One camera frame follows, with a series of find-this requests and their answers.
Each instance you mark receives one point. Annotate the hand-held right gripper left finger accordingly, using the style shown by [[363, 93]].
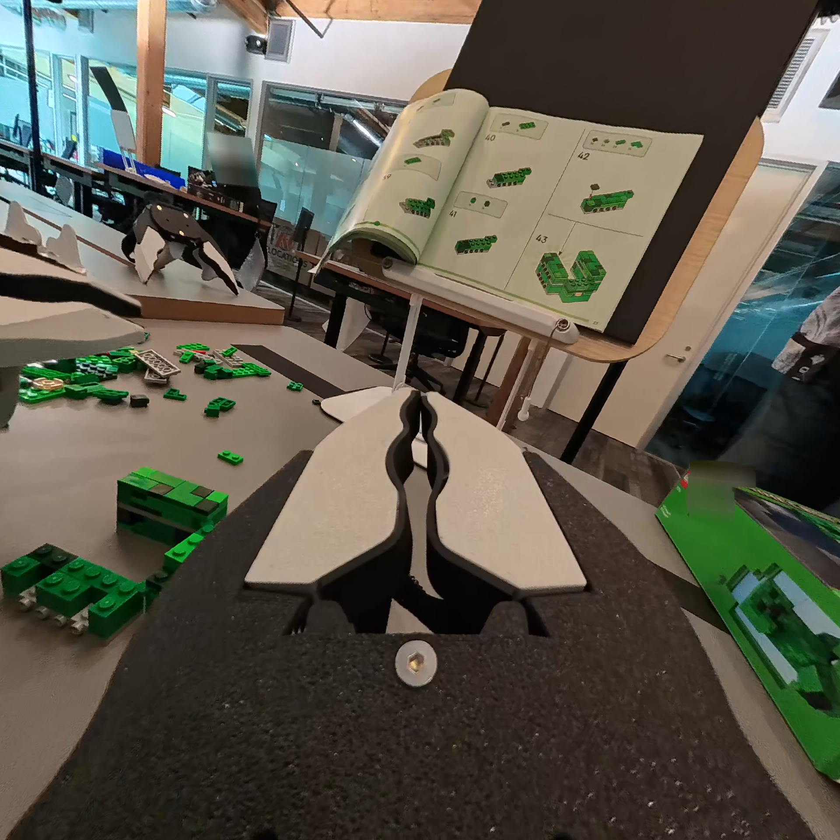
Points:
[[341, 512]]

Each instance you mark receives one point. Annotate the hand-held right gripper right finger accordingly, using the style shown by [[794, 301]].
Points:
[[505, 518]]

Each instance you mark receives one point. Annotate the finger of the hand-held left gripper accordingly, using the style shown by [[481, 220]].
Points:
[[52, 331], [26, 262]]

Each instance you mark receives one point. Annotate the green brick u-shaped model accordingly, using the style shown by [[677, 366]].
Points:
[[85, 590]]

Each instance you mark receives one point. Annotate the wood edged adjacent desk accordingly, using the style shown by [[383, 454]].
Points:
[[105, 262]]

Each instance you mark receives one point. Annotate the grey desk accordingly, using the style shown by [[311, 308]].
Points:
[[79, 446]]

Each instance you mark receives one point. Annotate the background office desk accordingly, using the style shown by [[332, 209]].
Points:
[[472, 321]]

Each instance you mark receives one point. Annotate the white pointed plate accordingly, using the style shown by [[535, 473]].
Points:
[[23, 229], [65, 253]]

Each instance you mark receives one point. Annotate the scattered loose toy bricks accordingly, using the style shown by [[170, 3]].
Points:
[[98, 380]]

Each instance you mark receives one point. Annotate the spare black white gripper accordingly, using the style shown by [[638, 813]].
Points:
[[170, 226]]

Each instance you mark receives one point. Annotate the black office chair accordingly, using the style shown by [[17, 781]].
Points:
[[426, 341]]

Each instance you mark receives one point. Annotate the green toy brick box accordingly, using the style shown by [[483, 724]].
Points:
[[709, 558]]

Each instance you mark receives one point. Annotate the brick instruction booklet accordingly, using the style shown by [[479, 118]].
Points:
[[558, 210]]

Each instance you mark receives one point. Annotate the wooden support post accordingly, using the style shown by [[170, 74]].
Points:
[[151, 79], [518, 380]]

